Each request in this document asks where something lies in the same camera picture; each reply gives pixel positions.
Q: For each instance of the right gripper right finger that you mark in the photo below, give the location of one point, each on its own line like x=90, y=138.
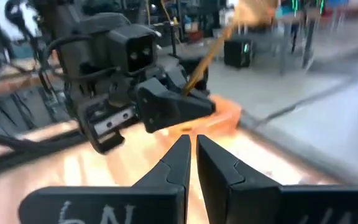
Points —
x=259, y=205

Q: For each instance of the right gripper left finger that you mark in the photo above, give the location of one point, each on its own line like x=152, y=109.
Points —
x=120, y=205

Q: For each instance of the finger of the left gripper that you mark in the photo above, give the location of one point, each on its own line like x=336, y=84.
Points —
x=179, y=71
x=172, y=105

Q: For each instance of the gold fork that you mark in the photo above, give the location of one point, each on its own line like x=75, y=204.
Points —
x=204, y=62

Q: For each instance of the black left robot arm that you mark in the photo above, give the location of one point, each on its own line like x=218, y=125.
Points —
x=67, y=37

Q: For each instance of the orange plastic bin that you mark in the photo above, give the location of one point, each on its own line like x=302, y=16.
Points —
x=222, y=118

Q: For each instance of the black cabinet with cyan light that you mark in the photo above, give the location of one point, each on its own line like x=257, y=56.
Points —
x=238, y=53

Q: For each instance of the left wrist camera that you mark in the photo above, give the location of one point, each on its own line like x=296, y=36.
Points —
x=132, y=49

